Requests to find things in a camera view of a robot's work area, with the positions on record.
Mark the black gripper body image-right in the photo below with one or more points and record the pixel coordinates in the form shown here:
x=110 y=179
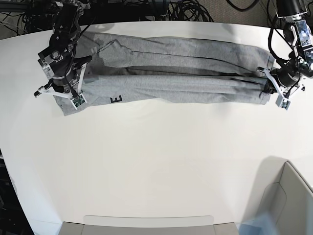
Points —
x=284 y=83

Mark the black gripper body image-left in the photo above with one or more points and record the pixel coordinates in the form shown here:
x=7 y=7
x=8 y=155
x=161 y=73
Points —
x=68 y=86

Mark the grey T-shirt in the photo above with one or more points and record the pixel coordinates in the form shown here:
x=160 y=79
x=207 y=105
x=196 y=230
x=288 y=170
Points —
x=178 y=70

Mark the grey bin right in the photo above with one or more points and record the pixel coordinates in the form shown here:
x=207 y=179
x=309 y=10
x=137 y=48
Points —
x=287 y=205

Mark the blue translucent object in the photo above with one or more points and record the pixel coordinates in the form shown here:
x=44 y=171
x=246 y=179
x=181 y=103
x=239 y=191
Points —
x=260 y=225

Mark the grey tray bottom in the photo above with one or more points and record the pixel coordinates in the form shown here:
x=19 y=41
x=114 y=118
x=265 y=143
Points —
x=107 y=225

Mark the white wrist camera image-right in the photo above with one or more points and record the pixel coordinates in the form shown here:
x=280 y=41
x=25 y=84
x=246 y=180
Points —
x=283 y=102

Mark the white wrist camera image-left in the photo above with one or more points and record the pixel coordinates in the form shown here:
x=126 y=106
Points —
x=78 y=101

